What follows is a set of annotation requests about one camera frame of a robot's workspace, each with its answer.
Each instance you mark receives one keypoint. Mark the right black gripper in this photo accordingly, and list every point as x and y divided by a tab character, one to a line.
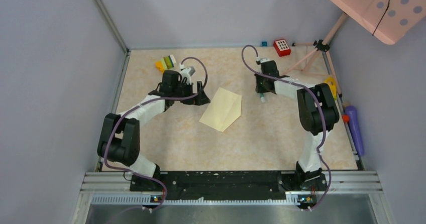
259	89

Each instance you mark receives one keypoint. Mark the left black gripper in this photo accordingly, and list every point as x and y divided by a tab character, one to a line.
201	99

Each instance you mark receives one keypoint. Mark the white glue stick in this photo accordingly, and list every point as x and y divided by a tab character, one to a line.
262	98

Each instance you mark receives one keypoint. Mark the pale yellow envelope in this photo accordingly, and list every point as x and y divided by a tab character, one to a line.
224	109

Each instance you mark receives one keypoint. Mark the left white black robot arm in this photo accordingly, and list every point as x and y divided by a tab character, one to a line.
119	140

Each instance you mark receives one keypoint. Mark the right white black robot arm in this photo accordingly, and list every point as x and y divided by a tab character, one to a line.
317	111

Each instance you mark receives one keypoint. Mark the red toy block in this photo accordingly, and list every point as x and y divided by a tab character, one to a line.
281	47

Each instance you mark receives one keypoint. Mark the stacked colourful toy bricks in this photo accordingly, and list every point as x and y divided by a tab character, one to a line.
166	63

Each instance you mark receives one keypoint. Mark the yellow triangular toy block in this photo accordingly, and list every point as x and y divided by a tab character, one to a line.
332	85

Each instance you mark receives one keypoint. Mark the pink wooden tripod stand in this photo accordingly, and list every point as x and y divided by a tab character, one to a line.
321	47

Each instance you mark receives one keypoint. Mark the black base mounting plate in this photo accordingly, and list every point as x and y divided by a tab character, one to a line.
227	185

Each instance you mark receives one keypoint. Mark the purple flashlight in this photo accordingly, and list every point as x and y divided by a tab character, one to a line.
351	118

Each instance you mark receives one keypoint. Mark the pink dotted board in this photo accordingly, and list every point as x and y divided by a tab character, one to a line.
387	20

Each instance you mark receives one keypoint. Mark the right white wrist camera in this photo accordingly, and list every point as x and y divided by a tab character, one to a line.
260	60

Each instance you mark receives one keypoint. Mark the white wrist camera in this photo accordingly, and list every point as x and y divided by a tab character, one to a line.
260	60
186	74

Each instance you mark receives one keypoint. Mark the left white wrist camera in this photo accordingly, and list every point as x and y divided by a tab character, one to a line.
186	74

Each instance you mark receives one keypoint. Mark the aluminium frame rail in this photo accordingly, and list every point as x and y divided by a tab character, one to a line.
111	25

